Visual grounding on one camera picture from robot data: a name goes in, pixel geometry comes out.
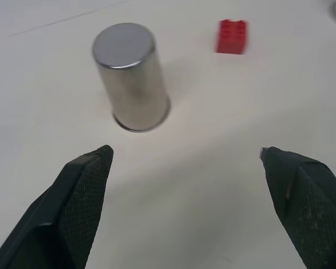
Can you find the small red block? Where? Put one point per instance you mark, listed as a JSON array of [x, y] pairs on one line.
[[232, 37]]

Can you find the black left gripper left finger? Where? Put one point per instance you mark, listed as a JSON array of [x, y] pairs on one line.
[[72, 213]]

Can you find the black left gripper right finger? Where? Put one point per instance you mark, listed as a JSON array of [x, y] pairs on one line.
[[308, 207]]

